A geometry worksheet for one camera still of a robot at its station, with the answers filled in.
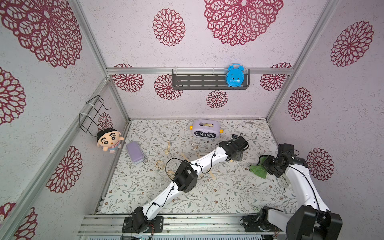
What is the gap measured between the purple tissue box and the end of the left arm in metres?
0.28

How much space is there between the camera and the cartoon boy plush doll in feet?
2.73

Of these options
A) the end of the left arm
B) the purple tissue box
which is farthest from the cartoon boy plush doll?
the end of the left arm
